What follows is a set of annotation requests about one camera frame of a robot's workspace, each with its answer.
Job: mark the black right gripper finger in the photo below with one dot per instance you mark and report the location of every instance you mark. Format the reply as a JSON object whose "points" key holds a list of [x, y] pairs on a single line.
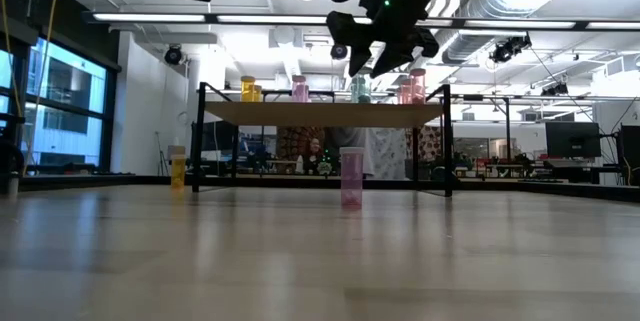
{"points": [[360, 61], [392, 61]]}

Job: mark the red pill bottle white cap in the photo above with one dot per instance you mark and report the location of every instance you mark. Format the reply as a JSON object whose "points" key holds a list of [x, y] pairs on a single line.
{"points": [[400, 97], [419, 88], [406, 93]]}

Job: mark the purple pill bottle white cap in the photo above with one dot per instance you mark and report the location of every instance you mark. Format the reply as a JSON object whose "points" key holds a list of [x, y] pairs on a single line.
{"points": [[298, 91], [352, 176], [307, 94]]}

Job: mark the wooden shelf black metal frame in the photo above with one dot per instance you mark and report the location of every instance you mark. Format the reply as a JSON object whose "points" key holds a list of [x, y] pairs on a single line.
{"points": [[325, 114]]}

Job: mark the white draped cloth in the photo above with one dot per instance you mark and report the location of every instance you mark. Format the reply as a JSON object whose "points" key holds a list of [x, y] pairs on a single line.
{"points": [[375, 153]]}

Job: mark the person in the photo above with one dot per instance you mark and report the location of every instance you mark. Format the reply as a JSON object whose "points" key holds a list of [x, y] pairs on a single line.
{"points": [[315, 150]]}

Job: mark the small decorated green tree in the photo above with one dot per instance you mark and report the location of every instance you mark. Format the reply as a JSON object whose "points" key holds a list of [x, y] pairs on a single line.
{"points": [[324, 167]]}

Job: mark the black ceiling spotlight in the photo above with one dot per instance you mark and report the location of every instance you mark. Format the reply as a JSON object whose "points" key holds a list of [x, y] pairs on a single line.
{"points": [[555, 89], [507, 50]]}

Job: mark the large glass window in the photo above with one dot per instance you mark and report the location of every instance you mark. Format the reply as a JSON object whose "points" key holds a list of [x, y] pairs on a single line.
{"points": [[65, 81]]}

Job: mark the beige cardboard box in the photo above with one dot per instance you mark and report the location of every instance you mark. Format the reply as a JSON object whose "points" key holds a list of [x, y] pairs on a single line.
{"points": [[176, 150]]}

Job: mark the black computer monitor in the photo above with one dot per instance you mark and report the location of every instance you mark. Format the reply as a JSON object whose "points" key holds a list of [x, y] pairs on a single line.
{"points": [[631, 153], [572, 139]]}

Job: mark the small white cylinder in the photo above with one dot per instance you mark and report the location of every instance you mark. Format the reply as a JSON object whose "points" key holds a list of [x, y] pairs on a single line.
{"points": [[13, 187]]}

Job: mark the black overhead camera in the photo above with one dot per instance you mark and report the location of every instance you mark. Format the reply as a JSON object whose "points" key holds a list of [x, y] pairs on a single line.
{"points": [[339, 51], [173, 55]]}

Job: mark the silver ventilation duct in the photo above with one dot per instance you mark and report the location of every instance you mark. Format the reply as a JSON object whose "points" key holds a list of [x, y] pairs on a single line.
{"points": [[465, 46]]}

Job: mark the patterned wall hanging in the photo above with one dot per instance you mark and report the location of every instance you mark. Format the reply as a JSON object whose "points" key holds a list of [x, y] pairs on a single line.
{"points": [[295, 141]]}

